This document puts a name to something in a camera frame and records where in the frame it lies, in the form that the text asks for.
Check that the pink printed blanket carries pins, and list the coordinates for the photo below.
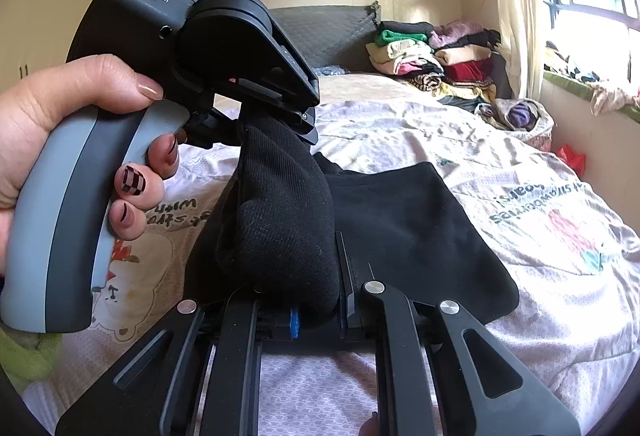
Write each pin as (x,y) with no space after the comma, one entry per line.
(525,266)

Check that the person's right hand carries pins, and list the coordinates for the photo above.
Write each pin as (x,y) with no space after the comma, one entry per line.
(370,425)

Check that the bag of clothes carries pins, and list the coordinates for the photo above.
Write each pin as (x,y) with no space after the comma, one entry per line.
(520,118)

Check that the cream wardrobe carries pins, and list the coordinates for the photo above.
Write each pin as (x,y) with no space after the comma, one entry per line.
(45,5)

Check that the black ribbed sock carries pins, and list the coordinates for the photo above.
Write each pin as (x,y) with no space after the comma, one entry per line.
(280,226)

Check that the pale pink crumpled cloth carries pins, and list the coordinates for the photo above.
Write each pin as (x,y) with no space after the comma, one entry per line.
(617,98)

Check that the green cloth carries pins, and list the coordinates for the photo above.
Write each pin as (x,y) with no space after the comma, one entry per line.
(25,356)

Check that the black white patterned cloth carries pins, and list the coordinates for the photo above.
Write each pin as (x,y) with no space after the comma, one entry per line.
(570,63)

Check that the pile of folded clothes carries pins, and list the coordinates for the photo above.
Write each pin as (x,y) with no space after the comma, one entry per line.
(450,60)

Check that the red plastic bag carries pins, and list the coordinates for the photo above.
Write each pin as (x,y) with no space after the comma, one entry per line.
(572,158)

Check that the grey quilted headboard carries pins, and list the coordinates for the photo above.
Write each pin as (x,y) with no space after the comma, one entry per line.
(325,35)

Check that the person's left hand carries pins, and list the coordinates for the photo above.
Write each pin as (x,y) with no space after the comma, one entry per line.
(45,115)

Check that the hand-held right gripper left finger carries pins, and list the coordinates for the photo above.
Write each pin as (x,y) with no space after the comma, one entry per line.
(294,322)

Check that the green sill cover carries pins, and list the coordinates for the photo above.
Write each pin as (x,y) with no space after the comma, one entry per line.
(570,85)

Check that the beige bed sheet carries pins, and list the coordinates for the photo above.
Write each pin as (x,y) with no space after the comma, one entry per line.
(370,88)

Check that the plain black cloth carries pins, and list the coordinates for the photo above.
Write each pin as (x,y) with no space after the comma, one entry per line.
(415,226)

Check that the blue grey patterned cloth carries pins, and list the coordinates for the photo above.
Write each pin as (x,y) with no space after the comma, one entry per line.
(330,70)

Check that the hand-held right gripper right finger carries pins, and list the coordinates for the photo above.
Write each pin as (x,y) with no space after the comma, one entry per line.
(346,278)

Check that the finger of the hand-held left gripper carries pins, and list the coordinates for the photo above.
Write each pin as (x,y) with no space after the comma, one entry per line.
(300,123)

